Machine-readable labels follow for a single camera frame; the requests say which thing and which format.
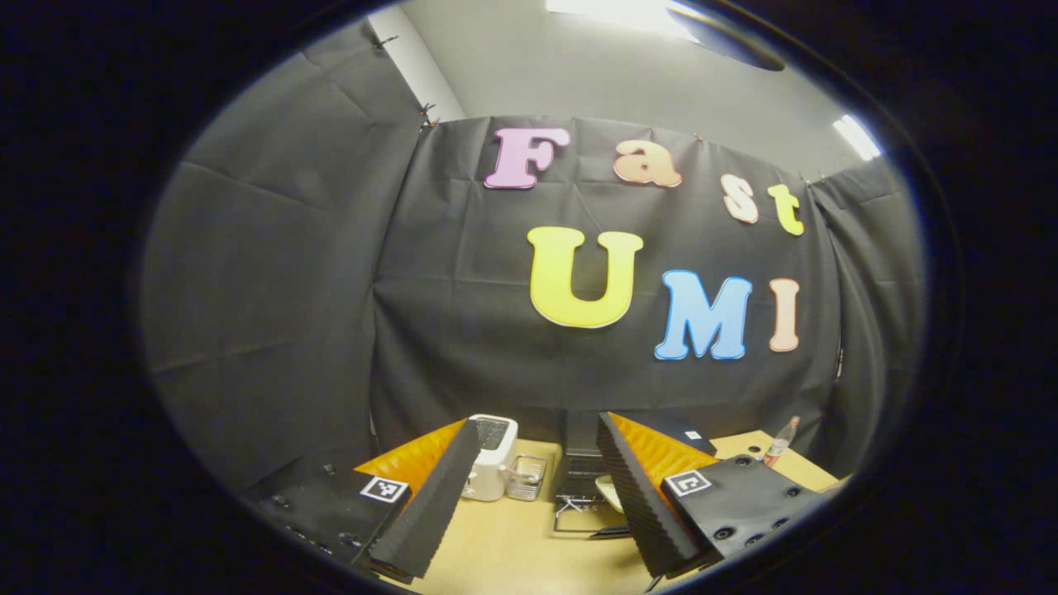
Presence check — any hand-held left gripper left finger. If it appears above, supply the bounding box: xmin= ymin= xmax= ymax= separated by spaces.
xmin=240 ymin=418 xmax=483 ymax=581

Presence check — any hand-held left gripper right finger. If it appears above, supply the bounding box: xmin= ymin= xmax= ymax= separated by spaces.
xmin=595 ymin=411 xmax=829 ymax=579

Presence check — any white plate with pink food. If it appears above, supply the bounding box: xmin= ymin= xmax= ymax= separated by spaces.
xmin=594 ymin=474 xmax=627 ymax=515

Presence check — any black electric oven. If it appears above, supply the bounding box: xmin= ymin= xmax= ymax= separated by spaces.
xmin=552 ymin=409 xmax=718 ymax=538

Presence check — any white toaster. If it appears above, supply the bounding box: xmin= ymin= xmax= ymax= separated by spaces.
xmin=461 ymin=414 xmax=519 ymax=502

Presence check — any clear plastic bottle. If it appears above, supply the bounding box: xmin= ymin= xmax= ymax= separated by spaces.
xmin=762 ymin=416 xmax=801 ymax=469

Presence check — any black backdrop cloth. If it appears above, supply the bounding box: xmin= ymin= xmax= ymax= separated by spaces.
xmin=141 ymin=21 xmax=927 ymax=497

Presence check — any wire basket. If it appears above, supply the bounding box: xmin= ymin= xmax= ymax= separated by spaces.
xmin=506 ymin=455 xmax=549 ymax=502

